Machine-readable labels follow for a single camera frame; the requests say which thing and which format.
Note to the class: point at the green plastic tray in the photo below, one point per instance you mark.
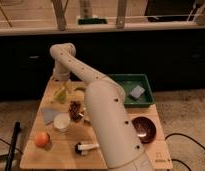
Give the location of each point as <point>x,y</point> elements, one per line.
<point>128,82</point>

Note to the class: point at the dark brown bowl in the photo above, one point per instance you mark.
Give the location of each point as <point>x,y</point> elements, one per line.
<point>145,128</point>

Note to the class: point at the grey sponge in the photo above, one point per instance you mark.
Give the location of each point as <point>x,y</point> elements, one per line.
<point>137,92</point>

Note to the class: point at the white handled black brush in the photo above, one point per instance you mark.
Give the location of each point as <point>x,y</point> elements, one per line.
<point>83,149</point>

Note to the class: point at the orange fruit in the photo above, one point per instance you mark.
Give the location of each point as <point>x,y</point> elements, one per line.
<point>41,139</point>

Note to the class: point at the white plastic cup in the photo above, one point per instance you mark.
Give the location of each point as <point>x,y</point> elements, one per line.
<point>61,122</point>

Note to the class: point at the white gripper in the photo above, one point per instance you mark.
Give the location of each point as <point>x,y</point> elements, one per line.
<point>61,73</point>

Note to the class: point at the grey cloth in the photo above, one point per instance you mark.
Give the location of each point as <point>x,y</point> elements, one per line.
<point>48,115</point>

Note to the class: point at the yellow banana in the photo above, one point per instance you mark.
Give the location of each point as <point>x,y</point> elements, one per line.
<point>62,95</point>

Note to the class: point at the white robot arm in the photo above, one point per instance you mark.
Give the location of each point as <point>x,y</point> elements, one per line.
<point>104,101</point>

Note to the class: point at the dark brown grape bunch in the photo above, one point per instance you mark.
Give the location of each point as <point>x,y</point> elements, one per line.
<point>74,111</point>

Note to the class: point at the green box on shelf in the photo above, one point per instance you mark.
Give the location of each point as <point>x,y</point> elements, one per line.
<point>89,21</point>

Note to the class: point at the green cucumber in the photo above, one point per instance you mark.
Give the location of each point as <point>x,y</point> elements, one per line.
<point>80,89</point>

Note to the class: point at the black pole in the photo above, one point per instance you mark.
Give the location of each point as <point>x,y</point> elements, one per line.
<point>12,148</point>

